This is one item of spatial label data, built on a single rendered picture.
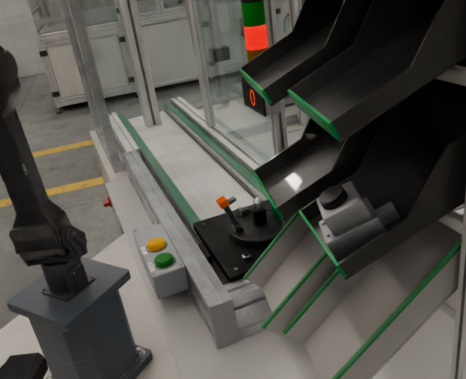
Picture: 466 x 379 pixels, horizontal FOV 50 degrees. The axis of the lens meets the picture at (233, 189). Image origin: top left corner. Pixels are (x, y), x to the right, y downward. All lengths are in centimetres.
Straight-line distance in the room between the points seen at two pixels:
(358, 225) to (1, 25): 863
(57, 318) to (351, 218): 48
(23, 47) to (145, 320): 813
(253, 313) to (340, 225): 44
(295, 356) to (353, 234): 42
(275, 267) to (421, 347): 29
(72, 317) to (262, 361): 34
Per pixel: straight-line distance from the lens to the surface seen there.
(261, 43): 113
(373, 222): 56
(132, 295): 116
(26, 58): 905
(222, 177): 147
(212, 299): 92
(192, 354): 97
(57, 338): 87
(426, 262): 68
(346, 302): 74
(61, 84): 624
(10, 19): 899
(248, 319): 96
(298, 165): 76
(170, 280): 103
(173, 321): 105
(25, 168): 74
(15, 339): 117
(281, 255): 85
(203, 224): 113
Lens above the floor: 153
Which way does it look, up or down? 26 degrees down
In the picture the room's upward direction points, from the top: 9 degrees counter-clockwise
